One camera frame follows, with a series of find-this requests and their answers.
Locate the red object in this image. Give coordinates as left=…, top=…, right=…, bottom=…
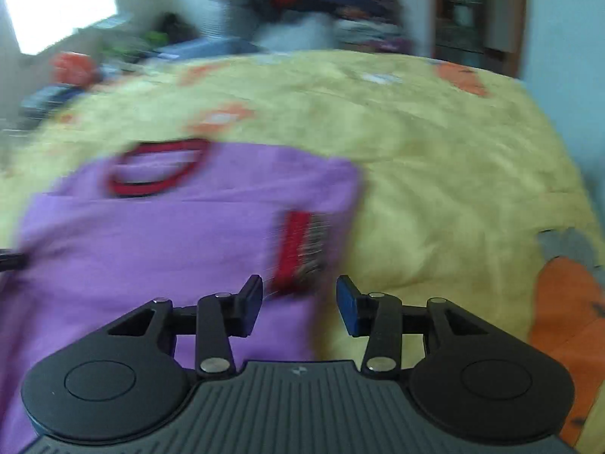
left=51, top=51, right=97, bottom=87

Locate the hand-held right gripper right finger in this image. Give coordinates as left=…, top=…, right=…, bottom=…
left=335, top=275, right=503, bottom=375

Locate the purple sweater with red trim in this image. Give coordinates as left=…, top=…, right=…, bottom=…
left=0, top=138, right=365, bottom=454

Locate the black bag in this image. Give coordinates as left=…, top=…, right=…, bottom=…
left=155, top=11, right=200, bottom=44

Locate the blue storage box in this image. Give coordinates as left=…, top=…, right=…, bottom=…
left=154, top=38, right=262, bottom=61

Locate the pile of clothes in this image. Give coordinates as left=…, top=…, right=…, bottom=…
left=212, top=0, right=417, bottom=54

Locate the bright window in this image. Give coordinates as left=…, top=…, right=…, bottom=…
left=0, top=0, right=120, bottom=56

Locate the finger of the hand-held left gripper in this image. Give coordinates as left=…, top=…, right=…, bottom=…
left=0, top=252, right=27, bottom=273

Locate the yellow flowered blanket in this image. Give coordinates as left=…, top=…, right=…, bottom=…
left=0, top=50, right=605, bottom=445

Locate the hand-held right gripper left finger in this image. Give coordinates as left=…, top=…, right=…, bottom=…
left=108, top=274, right=264, bottom=379

